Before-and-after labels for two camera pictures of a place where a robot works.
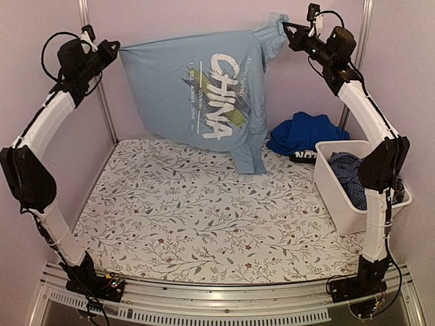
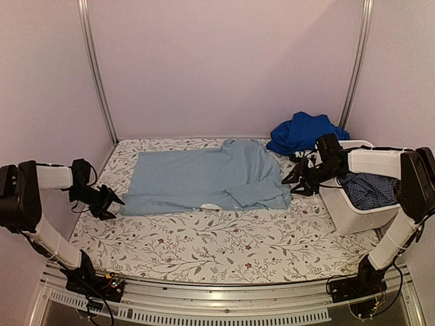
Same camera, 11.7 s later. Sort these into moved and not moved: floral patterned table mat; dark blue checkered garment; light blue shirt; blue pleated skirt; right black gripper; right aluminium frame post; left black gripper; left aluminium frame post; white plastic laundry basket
Moved: left black gripper; right black gripper; light blue shirt
Not moved: blue pleated skirt; left aluminium frame post; dark blue checkered garment; floral patterned table mat; right aluminium frame post; white plastic laundry basket
